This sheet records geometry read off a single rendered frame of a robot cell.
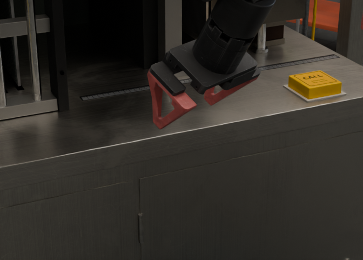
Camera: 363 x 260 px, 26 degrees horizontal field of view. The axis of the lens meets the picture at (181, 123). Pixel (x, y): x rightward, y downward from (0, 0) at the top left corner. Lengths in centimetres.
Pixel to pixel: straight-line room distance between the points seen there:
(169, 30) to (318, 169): 38
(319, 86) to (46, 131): 48
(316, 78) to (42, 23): 50
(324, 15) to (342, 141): 282
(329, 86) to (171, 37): 31
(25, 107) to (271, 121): 42
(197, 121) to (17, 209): 33
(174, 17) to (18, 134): 39
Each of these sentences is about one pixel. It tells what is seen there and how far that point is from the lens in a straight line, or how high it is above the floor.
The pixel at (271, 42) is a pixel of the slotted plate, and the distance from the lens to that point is 167.
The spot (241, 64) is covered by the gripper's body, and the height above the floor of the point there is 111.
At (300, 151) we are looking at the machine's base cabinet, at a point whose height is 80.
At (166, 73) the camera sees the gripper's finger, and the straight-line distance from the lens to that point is 91.
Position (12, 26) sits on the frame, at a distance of 130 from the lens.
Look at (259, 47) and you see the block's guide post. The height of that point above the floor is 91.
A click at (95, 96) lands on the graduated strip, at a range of 141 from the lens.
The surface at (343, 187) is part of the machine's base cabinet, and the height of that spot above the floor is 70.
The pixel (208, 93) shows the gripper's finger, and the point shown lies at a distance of 102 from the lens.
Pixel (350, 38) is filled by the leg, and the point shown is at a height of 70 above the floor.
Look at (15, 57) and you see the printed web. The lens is 145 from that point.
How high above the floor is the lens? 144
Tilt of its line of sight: 25 degrees down
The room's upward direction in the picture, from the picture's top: straight up
